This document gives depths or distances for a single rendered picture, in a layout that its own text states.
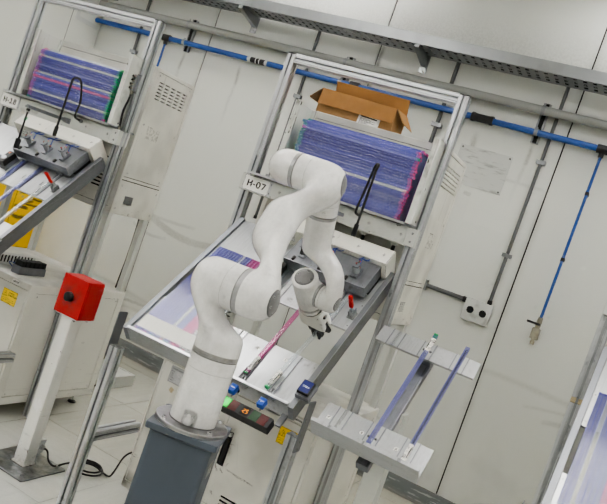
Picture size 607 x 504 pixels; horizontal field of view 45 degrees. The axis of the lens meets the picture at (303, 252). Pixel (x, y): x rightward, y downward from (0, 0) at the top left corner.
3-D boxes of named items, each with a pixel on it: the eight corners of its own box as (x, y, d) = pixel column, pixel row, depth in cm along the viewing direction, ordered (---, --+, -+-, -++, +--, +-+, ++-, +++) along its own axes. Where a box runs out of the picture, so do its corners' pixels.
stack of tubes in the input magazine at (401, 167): (398, 220, 263) (423, 149, 262) (280, 180, 285) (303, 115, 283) (408, 224, 275) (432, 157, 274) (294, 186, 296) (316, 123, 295)
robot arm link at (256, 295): (214, 312, 187) (269, 335, 181) (203, 289, 177) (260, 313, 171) (304, 169, 208) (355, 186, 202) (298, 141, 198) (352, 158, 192)
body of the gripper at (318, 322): (330, 302, 235) (334, 321, 244) (304, 290, 240) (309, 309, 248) (318, 319, 232) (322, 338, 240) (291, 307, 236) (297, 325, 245)
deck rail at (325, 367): (293, 421, 228) (292, 408, 224) (288, 418, 228) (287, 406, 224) (394, 285, 273) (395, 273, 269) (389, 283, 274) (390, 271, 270)
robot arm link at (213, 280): (224, 366, 176) (256, 273, 174) (162, 338, 182) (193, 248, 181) (245, 362, 187) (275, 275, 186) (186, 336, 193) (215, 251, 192)
